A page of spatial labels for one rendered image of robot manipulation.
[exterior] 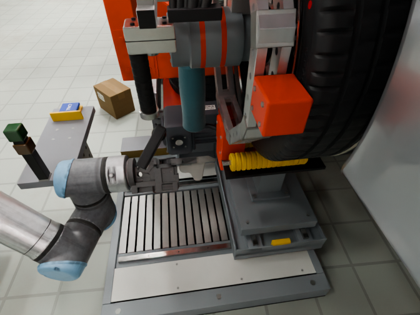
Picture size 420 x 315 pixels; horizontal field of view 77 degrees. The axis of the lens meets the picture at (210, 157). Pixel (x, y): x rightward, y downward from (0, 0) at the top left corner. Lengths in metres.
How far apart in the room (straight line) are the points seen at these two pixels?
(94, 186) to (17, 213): 0.15
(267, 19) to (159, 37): 0.19
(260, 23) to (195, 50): 0.24
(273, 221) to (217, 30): 0.71
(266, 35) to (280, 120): 0.14
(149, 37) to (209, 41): 0.19
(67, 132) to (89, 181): 0.54
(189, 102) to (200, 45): 0.29
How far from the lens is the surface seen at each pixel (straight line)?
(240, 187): 1.15
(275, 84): 0.48
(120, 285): 1.14
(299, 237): 1.13
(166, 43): 0.53
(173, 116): 1.21
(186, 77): 0.87
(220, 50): 0.68
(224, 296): 1.08
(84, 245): 0.71
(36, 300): 1.34
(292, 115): 0.45
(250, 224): 1.05
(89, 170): 0.66
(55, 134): 1.19
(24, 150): 0.93
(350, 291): 1.30
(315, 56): 0.48
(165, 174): 0.64
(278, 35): 0.48
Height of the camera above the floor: 1.11
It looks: 45 degrees down
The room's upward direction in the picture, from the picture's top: straight up
